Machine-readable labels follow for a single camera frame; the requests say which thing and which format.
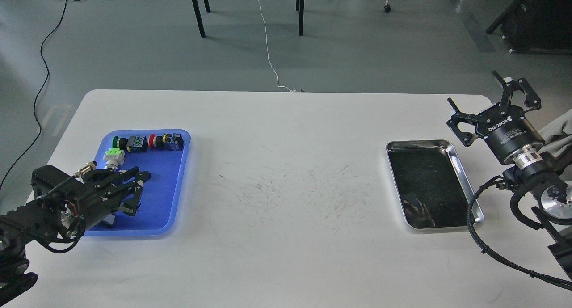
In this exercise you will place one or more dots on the green white connector part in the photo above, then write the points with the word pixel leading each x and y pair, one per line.
pixel 115 155

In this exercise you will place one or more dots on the black cabinet on casters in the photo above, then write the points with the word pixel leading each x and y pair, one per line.
pixel 536 26

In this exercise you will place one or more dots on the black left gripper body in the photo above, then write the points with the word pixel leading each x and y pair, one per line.
pixel 95 206

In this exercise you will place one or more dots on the silver metal tray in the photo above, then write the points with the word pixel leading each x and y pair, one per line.
pixel 433 188

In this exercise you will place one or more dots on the grey cloth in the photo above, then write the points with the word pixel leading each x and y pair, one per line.
pixel 558 141

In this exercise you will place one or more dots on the black table leg left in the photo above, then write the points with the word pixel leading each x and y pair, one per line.
pixel 198 15

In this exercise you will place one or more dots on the black table leg right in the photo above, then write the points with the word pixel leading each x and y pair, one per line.
pixel 300 9

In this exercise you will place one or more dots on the yellow push button switch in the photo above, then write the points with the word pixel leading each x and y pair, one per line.
pixel 112 164

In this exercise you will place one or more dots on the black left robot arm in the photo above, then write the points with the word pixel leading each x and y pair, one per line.
pixel 64 207

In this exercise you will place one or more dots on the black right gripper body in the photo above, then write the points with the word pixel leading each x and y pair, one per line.
pixel 507 133

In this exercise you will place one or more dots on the green push button switch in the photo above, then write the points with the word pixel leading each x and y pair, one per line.
pixel 133 144

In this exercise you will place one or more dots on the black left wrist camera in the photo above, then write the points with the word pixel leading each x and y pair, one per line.
pixel 49 180

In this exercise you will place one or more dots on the black table leg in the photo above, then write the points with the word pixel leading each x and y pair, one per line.
pixel 198 15
pixel 300 9

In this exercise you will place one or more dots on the red push button switch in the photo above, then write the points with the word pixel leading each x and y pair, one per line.
pixel 166 142

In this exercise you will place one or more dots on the blue plastic tray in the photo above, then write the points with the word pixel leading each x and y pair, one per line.
pixel 160 195

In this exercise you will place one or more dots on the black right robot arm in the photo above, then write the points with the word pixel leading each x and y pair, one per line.
pixel 540 199

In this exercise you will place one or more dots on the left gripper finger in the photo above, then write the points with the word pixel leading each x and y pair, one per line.
pixel 128 197
pixel 101 178

